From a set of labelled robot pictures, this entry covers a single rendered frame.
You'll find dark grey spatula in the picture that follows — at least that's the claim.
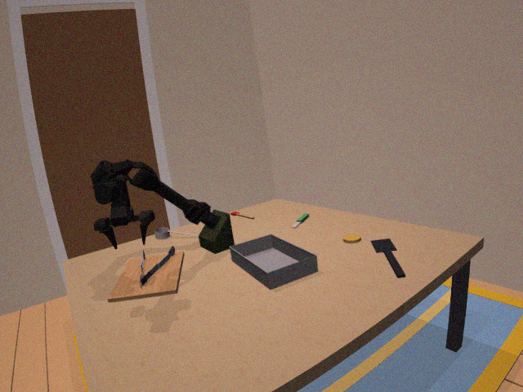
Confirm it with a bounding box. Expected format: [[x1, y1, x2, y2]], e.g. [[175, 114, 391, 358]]
[[371, 238, 405, 278]]

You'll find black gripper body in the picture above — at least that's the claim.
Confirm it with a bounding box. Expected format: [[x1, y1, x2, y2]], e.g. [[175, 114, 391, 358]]
[[94, 197, 154, 231]]

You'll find wooden board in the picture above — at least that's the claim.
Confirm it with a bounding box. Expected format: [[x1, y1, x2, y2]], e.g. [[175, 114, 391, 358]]
[[108, 251, 185, 303]]

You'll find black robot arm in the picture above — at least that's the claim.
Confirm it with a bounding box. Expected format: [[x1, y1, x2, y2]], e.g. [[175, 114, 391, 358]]
[[90, 159, 221, 230]]

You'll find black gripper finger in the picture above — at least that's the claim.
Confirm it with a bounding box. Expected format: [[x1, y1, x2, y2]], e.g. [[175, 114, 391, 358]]
[[140, 222, 151, 245], [100, 226, 118, 249]]

